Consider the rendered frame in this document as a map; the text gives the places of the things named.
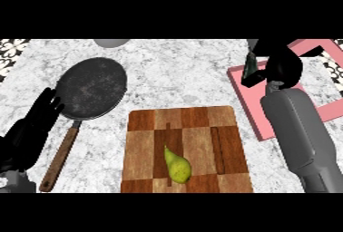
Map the pink open box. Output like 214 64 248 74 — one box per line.
226 39 343 142

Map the dark frying pan, wooden handle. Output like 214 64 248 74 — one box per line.
37 56 130 193

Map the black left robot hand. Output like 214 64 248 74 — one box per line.
0 87 66 174

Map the grey round object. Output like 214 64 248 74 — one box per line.
93 39 131 49

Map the checkered wooden cutting board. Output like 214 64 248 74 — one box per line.
119 105 254 194

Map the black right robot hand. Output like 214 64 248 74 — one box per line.
239 39 306 91

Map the yellow-green pear-shaped vegetable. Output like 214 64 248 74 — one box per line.
162 144 193 185

